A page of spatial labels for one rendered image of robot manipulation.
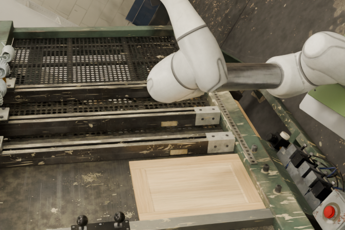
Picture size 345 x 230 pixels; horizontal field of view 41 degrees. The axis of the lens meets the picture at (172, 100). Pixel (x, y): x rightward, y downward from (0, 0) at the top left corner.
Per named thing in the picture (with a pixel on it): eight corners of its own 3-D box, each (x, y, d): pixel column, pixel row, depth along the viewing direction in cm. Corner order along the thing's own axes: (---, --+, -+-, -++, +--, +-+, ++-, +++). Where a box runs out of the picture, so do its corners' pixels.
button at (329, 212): (340, 213, 142) (335, 211, 141) (331, 222, 143) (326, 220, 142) (333, 204, 145) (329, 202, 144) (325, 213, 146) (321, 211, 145)
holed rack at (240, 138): (257, 164, 193) (257, 163, 193) (250, 164, 193) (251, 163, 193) (178, 24, 333) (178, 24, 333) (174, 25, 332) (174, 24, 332)
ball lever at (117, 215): (123, 231, 158) (126, 220, 147) (112, 232, 158) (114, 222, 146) (122, 220, 160) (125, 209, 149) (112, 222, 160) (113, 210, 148)
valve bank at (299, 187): (369, 205, 175) (328, 185, 165) (344, 230, 180) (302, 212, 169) (311, 133, 217) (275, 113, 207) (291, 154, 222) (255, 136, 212)
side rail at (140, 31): (173, 43, 331) (174, 29, 325) (14, 46, 309) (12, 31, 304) (171, 39, 338) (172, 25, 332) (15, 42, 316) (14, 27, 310)
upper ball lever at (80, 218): (89, 235, 156) (88, 224, 145) (77, 236, 155) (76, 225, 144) (88, 224, 158) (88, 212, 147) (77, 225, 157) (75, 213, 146)
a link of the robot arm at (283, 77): (331, 85, 181) (289, 102, 198) (320, 48, 184) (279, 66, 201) (179, 94, 134) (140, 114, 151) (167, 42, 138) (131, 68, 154)
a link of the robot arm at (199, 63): (188, 32, 127) (161, 51, 137) (217, 90, 126) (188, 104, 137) (217, 21, 135) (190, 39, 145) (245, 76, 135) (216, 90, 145)
